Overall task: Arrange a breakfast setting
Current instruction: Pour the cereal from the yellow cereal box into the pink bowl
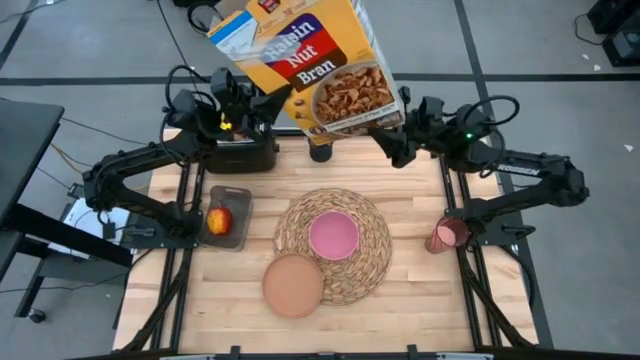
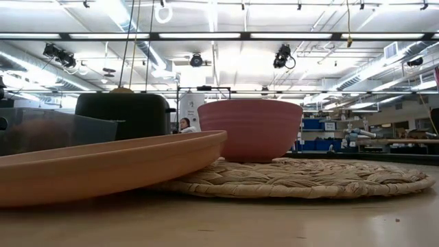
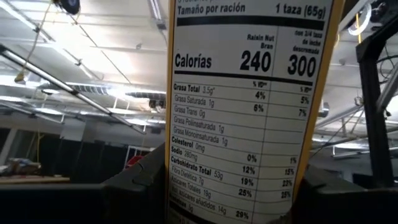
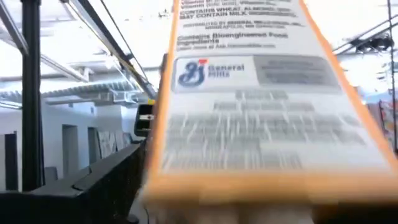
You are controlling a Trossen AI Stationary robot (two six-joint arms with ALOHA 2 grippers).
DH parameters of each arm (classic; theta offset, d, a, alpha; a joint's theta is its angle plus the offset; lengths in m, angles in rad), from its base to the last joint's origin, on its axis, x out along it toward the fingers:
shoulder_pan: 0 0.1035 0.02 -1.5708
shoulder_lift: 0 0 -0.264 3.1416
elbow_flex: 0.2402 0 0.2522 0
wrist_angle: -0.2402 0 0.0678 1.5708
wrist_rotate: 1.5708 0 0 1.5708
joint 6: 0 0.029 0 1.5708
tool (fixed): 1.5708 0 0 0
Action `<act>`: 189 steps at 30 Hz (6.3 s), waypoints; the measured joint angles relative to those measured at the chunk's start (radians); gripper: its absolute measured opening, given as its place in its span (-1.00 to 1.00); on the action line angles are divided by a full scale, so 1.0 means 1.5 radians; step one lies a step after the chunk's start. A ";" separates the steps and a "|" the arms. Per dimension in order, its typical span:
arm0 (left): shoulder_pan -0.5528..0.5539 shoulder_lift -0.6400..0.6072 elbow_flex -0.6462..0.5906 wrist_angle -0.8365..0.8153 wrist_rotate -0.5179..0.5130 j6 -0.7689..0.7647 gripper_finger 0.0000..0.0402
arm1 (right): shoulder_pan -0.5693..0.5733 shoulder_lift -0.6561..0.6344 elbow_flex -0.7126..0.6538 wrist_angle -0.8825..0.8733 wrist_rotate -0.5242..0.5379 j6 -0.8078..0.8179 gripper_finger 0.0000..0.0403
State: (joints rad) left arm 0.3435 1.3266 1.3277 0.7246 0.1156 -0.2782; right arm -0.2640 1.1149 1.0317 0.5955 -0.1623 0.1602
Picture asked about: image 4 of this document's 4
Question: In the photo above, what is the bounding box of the black vertical frame post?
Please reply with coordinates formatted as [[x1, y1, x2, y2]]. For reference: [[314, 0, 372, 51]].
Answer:
[[20, 0, 45, 192]]

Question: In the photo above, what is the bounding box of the black diagonal frame beam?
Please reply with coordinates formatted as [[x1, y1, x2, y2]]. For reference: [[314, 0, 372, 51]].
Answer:
[[60, 0, 158, 100]]

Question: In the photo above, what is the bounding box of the grey slanted frame beam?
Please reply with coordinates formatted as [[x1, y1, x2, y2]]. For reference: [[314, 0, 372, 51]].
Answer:
[[0, 0, 29, 56]]

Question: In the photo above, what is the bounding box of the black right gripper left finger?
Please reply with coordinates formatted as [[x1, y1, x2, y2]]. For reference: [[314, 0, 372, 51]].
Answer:
[[0, 139, 149, 224]]

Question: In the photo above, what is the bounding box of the long black camera cluster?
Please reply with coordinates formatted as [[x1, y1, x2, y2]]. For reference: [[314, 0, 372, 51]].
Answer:
[[351, 33, 394, 53]]

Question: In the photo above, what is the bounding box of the yellow raisin bran cereal box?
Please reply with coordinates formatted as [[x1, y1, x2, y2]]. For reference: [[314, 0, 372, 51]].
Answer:
[[141, 0, 398, 215]]

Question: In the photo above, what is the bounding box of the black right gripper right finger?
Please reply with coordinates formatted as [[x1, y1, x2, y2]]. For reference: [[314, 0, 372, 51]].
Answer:
[[312, 202, 398, 224]]

